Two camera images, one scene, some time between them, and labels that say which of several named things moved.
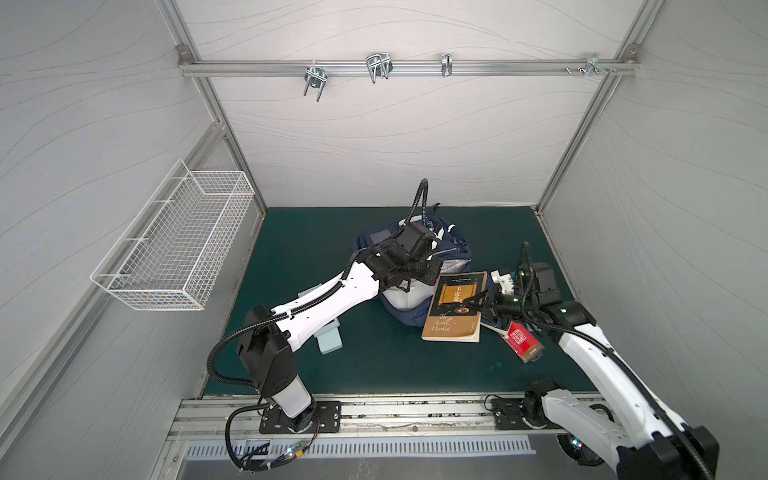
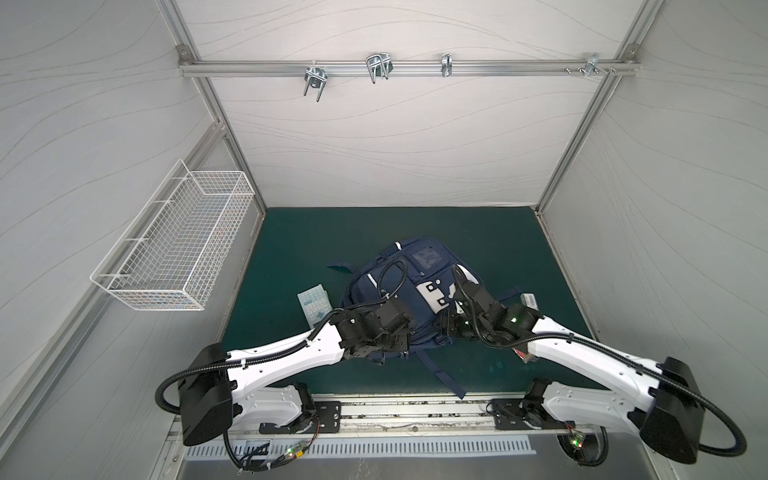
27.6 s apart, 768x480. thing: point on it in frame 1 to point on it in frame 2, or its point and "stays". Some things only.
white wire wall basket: x=174 y=251 stays
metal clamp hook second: x=379 y=65 stays
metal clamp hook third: x=447 y=64 stays
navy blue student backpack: x=375 y=237 to x=417 y=272
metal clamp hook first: x=316 y=77 stays
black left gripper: x=433 y=266 to x=402 y=343
